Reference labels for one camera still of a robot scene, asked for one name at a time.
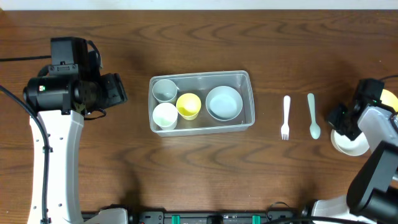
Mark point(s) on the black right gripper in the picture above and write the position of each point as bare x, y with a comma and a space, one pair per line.
339, 119

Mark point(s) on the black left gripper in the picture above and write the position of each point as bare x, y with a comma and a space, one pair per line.
116, 88

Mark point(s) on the white plastic bowl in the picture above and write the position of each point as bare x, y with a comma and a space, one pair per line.
349, 147

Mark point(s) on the mint green plastic spoon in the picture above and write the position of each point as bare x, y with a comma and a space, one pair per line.
315, 130

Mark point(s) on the yellow plastic bowl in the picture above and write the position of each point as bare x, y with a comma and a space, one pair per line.
389, 99

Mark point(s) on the white plastic cup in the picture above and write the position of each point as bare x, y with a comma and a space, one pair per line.
165, 115

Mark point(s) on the yellow plastic cup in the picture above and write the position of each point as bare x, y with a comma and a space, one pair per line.
188, 106

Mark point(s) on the grey plastic bowl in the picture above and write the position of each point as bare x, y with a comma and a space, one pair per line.
224, 103

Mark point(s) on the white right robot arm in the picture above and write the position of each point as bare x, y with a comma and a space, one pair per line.
370, 194

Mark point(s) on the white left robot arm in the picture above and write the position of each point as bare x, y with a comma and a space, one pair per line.
60, 104

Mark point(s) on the clear plastic container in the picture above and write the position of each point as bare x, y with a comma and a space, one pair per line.
201, 84

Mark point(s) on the grey plastic cup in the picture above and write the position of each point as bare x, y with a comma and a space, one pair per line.
165, 91

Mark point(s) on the white plastic fork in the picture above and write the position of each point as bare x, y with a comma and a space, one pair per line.
285, 130

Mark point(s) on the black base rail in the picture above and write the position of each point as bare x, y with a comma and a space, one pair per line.
147, 215

